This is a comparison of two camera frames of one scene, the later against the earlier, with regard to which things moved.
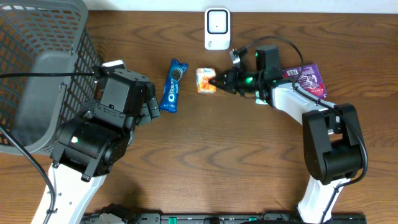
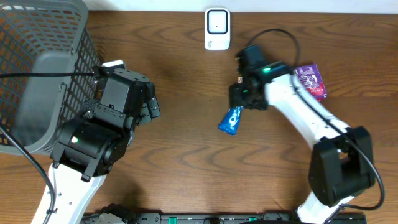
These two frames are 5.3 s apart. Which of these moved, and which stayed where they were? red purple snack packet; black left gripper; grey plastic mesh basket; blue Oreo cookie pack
Moved: blue Oreo cookie pack
Stayed: black left gripper; red purple snack packet; grey plastic mesh basket
